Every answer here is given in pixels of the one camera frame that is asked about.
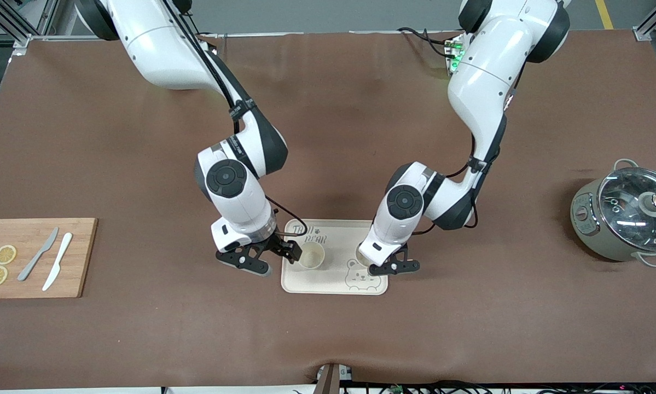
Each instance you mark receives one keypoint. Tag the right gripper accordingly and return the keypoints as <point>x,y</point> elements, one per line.
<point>273,244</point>

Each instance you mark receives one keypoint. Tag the white IKEA cup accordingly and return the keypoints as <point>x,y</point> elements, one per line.
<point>357,254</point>
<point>312,257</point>

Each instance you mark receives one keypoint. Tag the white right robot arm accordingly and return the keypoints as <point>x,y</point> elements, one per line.
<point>163,44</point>

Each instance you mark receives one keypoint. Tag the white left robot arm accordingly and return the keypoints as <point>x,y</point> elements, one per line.
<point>486,71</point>

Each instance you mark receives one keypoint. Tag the beige bear print tray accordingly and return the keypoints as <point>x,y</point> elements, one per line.
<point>333,284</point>

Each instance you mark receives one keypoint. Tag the brown table mat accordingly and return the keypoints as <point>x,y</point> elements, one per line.
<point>333,109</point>

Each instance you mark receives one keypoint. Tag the wooden cutting board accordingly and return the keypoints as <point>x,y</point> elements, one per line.
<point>81,262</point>

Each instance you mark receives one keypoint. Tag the green electric cooking pot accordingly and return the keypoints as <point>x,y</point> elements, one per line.
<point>585,230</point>

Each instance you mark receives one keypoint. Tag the white plastic knife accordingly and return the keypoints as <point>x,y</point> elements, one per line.
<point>58,262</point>

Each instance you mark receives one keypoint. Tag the circuit board with green LED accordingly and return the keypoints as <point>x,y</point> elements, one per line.
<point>454,54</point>

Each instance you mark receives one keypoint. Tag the grey plastic knife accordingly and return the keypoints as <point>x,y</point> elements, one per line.
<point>38,254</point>

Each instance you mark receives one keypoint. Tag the glass pot lid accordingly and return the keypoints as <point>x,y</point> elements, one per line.
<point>628,213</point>

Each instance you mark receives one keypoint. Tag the aluminium frame profile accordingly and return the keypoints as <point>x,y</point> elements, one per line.
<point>653,22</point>
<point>10,24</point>

